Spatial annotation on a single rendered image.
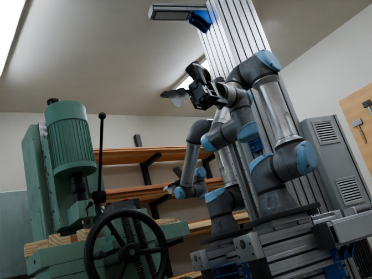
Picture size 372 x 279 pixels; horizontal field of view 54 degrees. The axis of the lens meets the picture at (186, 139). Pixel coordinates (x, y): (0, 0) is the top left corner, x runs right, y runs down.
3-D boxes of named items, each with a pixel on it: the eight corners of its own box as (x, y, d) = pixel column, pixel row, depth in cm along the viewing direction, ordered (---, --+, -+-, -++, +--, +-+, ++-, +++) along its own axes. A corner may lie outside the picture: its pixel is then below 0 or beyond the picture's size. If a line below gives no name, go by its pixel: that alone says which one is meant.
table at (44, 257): (47, 263, 109) (45, 243, 111) (26, 276, 131) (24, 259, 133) (204, 229, 145) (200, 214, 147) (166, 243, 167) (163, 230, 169)
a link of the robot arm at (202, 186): (190, 202, 218) (186, 185, 222) (205, 200, 225) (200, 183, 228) (197, 199, 212) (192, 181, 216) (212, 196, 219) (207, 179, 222)
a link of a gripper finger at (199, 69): (208, 73, 99) (211, 89, 108) (200, 56, 102) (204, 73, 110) (197, 77, 100) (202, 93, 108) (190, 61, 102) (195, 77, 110)
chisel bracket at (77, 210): (79, 222, 140) (76, 201, 143) (69, 230, 151) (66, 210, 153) (98, 219, 145) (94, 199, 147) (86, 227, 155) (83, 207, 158)
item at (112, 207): (113, 213, 128) (110, 198, 129) (102, 221, 136) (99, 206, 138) (145, 208, 135) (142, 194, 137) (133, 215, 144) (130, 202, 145)
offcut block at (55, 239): (50, 249, 126) (48, 237, 127) (61, 247, 127) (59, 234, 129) (50, 247, 122) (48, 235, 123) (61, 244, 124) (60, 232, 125)
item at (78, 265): (50, 279, 116) (48, 266, 117) (35, 285, 132) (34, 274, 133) (156, 252, 140) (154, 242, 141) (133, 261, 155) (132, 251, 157)
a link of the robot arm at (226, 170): (222, 215, 196) (195, 124, 213) (242, 211, 205) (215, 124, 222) (236, 209, 187) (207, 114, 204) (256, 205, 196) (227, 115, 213)
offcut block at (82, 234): (84, 242, 132) (82, 231, 133) (92, 239, 131) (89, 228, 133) (77, 242, 128) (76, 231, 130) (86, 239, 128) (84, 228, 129)
